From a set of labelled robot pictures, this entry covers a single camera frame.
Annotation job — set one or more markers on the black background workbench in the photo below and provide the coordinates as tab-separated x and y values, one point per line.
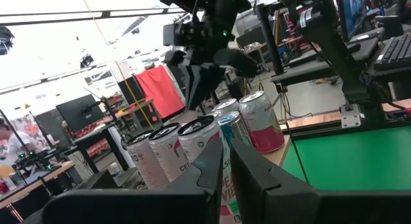
96	134

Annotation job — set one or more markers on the orange red board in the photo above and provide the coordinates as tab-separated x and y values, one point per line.
160	89

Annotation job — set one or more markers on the floral patterned banner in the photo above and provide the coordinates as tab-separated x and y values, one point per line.
32	129

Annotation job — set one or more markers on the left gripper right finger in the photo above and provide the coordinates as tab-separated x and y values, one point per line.
257	192

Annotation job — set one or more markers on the person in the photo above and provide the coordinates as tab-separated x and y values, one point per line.
14	140

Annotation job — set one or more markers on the lit computer monitor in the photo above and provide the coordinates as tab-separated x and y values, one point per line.
353	9

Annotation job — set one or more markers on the black overhead light bar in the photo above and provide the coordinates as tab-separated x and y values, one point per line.
96	16

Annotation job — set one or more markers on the black monitor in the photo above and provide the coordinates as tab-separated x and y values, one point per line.
80	111

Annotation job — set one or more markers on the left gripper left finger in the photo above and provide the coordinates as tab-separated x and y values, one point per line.
199	185

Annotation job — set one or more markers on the grey desk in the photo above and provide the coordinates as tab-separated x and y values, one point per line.
321	70

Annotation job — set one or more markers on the black aluminium table frame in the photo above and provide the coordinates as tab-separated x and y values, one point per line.
321	129

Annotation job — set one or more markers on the black overhead camera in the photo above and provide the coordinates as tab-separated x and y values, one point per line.
86	60

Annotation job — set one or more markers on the black metal pole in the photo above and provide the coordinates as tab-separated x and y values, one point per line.
269	41

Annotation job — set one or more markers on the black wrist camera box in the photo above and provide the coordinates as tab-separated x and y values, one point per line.
176	34

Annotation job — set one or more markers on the black dome camera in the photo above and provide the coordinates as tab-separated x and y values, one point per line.
4	41

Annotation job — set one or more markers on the background table grey legs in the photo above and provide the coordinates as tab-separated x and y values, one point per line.
32	182

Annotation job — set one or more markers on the white metal bracket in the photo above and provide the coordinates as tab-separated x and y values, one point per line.
350	116

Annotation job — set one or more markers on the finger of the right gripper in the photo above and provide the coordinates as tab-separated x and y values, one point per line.
236	62
176	57

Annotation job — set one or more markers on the black keyboard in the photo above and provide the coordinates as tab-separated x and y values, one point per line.
395	50

